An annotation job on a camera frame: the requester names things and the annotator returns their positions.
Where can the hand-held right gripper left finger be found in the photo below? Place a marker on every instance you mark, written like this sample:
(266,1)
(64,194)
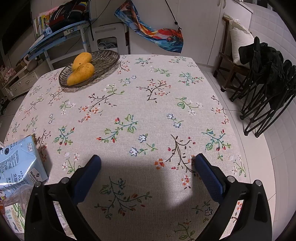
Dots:
(89,171)

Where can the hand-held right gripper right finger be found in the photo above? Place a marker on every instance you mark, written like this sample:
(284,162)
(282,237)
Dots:
(208,176)

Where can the blue milk carton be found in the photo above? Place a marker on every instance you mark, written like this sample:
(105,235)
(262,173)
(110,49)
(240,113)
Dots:
(18,160)

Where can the printed snack packet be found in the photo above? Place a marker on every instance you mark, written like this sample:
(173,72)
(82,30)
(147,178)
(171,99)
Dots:
(13,215)

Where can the floral tablecloth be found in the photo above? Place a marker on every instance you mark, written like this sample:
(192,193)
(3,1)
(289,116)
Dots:
(148,111)

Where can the yellow mango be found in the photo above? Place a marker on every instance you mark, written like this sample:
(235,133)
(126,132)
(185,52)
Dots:
(81,60)
(79,74)

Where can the black slippers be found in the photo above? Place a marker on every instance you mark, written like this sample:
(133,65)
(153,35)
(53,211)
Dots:
(3,105)

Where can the woven oval basket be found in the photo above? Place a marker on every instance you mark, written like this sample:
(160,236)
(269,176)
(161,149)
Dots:
(104,62)

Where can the white TV cabinet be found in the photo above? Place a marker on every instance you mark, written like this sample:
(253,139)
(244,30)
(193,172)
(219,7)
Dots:
(23,82)

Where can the wooden chair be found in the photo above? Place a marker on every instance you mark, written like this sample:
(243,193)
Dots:
(225,60)

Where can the pink kettlebell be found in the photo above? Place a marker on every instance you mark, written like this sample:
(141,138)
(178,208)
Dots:
(31,64)

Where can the pink floral box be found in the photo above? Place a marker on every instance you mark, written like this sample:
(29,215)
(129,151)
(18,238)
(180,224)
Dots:
(5,73)

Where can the white pillow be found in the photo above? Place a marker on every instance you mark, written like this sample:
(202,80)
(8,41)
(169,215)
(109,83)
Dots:
(240,41)

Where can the white plastic stool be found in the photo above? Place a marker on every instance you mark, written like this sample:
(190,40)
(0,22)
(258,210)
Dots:
(108,31)

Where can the blue study desk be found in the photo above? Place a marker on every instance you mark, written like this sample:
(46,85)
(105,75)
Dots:
(53,32)

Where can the colourful tote bag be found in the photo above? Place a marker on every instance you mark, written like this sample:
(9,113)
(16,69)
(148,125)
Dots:
(161,37)

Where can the row of books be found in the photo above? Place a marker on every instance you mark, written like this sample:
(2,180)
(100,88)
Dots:
(41,23)

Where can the dark striped backpack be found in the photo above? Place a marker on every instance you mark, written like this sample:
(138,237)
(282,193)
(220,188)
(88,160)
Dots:
(67,14)

